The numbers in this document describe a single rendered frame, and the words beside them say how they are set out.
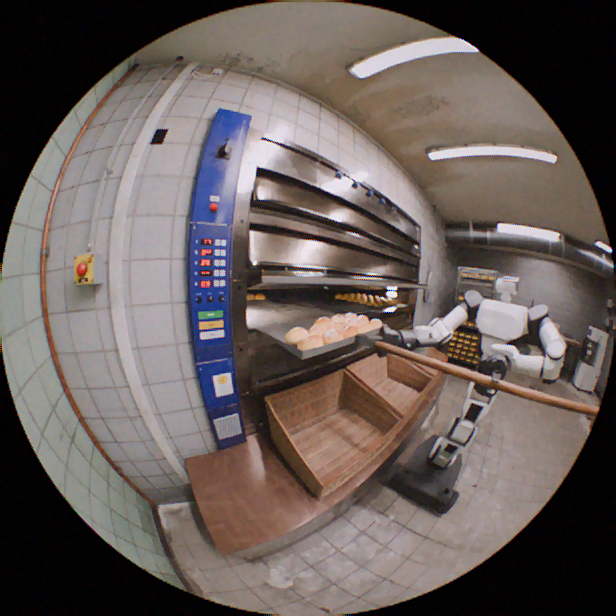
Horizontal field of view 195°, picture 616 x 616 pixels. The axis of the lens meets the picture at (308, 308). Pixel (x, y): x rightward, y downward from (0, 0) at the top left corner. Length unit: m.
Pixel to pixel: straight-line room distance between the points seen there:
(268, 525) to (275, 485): 0.20
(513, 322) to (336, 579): 1.58
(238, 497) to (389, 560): 1.03
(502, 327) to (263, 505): 1.25
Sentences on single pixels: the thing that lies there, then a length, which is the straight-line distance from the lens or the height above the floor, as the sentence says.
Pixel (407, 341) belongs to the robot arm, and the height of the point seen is 1.21.
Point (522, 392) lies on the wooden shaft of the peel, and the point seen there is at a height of 1.19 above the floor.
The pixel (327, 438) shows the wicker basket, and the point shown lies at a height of 0.59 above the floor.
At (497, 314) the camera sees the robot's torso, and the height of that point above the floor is 1.35.
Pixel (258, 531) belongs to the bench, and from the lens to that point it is 0.87.
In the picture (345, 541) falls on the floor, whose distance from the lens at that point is 1.47.
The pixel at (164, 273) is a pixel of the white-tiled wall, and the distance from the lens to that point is 0.70.
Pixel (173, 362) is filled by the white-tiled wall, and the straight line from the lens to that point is 0.77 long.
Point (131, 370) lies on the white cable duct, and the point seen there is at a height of 1.10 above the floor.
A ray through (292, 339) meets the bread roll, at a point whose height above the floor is 1.21.
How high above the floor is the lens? 1.43
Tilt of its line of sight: 11 degrees down
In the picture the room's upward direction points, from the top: 3 degrees clockwise
